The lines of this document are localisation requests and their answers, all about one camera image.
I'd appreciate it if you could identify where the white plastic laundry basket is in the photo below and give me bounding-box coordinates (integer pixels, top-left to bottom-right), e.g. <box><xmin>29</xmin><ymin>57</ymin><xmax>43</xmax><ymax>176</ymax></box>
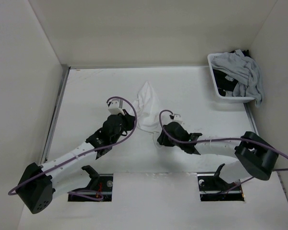
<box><xmin>207</xmin><ymin>53</ymin><xmax>255</xmax><ymax>104</ymax></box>

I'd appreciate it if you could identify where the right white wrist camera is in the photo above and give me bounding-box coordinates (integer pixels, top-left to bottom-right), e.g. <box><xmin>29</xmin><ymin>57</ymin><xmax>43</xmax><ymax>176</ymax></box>
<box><xmin>169</xmin><ymin>114</ymin><xmax>183</xmax><ymax>125</ymax></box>

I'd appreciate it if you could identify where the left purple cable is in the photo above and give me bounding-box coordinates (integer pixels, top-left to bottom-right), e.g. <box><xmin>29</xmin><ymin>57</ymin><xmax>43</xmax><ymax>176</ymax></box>
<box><xmin>8</xmin><ymin>96</ymin><xmax>138</xmax><ymax>201</ymax></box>

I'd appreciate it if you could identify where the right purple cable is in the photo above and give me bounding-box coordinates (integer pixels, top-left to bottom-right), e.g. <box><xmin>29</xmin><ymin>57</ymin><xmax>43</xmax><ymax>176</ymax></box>
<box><xmin>158</xmin><ymin>109</ymin><xmax>288</xmax><ymax>196</ymax></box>

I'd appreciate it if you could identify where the white tank top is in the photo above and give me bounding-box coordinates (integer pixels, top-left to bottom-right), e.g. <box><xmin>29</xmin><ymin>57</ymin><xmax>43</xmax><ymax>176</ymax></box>
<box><xmin>132</xmin><ymin>81</ymin><xmax>161</xmax><ymax>148</ymax></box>

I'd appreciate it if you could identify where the black tank top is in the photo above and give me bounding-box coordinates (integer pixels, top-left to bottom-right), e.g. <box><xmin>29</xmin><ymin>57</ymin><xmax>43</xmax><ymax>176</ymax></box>
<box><xmin>211</xmin><ymin>49</ymin><xmax>251</xmax><ymax>97</ymax></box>

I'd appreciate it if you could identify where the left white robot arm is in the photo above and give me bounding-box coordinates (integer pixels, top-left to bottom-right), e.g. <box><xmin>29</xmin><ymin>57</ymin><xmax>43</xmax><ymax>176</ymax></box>
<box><xmin>15</xmin><ymin>110</ymin><xmax>137</xmax><ymax>214</ymax></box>

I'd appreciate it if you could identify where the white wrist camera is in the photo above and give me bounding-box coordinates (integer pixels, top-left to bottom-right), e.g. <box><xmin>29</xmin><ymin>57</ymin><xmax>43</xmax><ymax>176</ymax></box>
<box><xmin>169</xmin><ymin>114</ymin><xmax>183</xmax><ymax>125</ymax></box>
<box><xmin>108</xmin><ymin>99</ymin><xmax>124</xmax><ymax>115</ymax></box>

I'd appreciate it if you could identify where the purple cable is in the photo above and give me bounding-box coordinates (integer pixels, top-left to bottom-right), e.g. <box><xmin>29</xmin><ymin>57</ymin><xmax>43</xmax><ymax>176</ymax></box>
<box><xmin>8</xmin><ymin>96</ymin><xmax>138</xmax><ymax>201</ymax></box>
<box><xmin>158</xmin><ymin>109</ymin><xmax>288</xmax><ymax>196</ymax></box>

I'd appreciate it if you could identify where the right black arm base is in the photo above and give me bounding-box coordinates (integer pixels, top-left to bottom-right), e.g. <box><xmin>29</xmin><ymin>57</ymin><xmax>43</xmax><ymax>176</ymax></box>
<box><xmin>197</xmin><ymin>163</ymin><xmax>244</xmax><ymax>202</ymax></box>

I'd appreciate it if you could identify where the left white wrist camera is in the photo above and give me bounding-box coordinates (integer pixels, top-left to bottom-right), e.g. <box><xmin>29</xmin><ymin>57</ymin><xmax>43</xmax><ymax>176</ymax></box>
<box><xmin>108</xmin><ymin>99</ymin><xmax>124</xmax><ymax>115</ymax></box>

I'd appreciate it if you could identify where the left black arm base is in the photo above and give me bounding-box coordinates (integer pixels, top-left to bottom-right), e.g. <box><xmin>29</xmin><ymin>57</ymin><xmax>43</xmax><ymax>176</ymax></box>
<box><xmin>68</xmin><ymin>165</ymin><xmax>114</xmax><ymax>202</ymax></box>

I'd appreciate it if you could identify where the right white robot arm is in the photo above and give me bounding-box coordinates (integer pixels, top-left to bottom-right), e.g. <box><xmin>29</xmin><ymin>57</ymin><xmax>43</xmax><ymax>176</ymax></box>
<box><xmin>157</xmin><ymin>122</ymin><xmax>278</xmax><ymax>191</ymax></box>

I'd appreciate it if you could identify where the grey tank top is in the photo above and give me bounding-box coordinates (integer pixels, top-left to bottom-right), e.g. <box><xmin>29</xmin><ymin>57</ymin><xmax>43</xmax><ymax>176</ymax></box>
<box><xmin>209</xmin><ymin>49</ymin><xmax>264</xmax><ymax>107</ymax></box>

